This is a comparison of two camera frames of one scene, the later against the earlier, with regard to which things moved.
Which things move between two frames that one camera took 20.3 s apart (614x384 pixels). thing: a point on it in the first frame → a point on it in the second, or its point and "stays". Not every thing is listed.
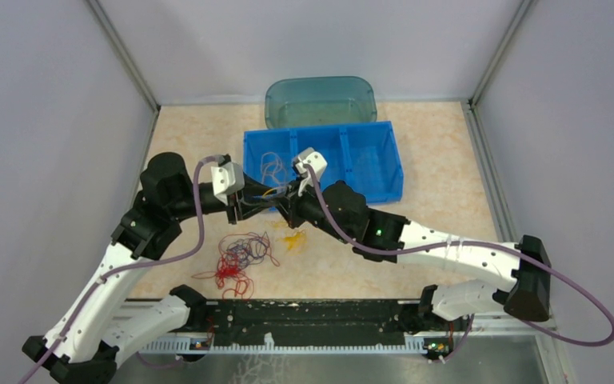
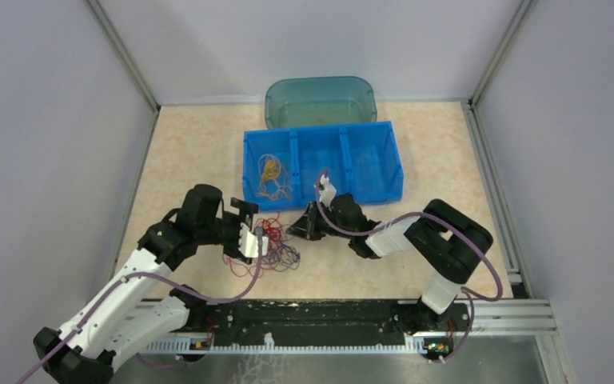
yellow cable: [293, 239] → [271, 170]
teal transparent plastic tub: [309, 102] stays
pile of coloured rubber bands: [229, 277] → [271, 234]
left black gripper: [249, 202] → [246, 211]
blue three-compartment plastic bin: [364, 156] stays
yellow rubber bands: [272, 166] stays
